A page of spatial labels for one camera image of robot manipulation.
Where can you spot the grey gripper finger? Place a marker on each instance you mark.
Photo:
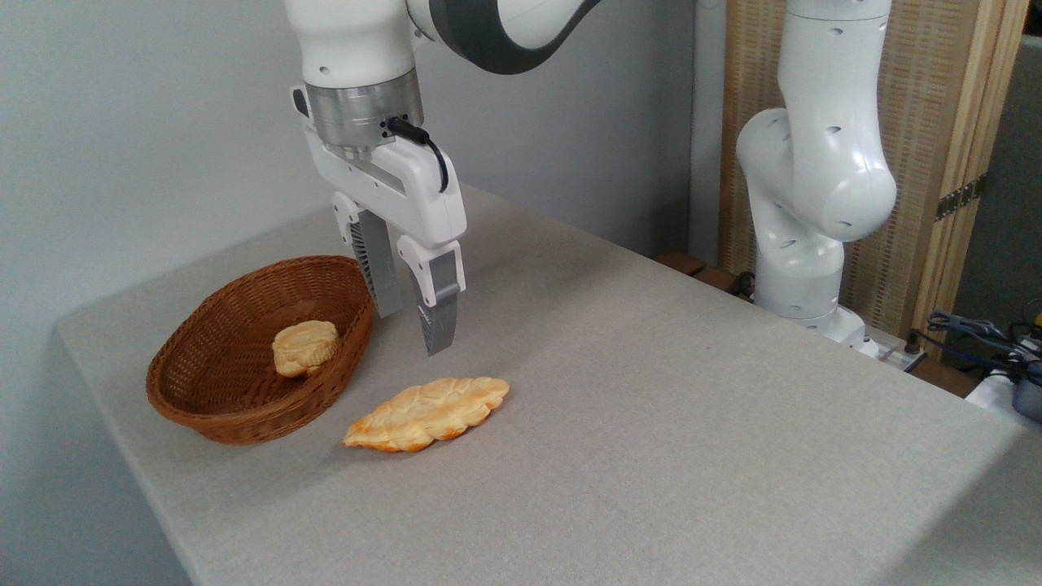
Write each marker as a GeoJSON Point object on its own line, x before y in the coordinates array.
{"type": "Point", "coordinates": [376, 260]}
{"type": "Point", "coordinates": [440, 309]}

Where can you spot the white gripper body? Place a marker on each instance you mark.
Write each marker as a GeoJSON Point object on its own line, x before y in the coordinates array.
{"type": "Point", "coordinates": [411, 183]}

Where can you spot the long braided bread loaf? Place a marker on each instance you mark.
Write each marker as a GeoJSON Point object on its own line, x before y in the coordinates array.
{"type": "Point", "coordinates": [423, 413]}

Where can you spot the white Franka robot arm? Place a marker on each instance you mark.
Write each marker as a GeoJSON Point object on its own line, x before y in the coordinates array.
{"type": "Point", "coordinates": [358, 41]}

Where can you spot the small round bread roll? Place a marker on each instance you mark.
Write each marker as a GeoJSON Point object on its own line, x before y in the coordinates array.
{"type": "Point", "coordinates": [304, 347]}

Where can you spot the brown wicker basket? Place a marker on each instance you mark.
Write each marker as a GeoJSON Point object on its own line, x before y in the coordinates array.
{"type": "Point", "coordinates": [212, 382]}

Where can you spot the wooden rattan folding screen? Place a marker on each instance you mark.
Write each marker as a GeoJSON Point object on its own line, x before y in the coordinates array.
{"type": "Point", "coordinates": [928, 98]}

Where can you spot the black screen hinge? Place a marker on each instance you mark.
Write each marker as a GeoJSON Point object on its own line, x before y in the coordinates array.
{"type": "Point", "coordinates": [959, 198]}

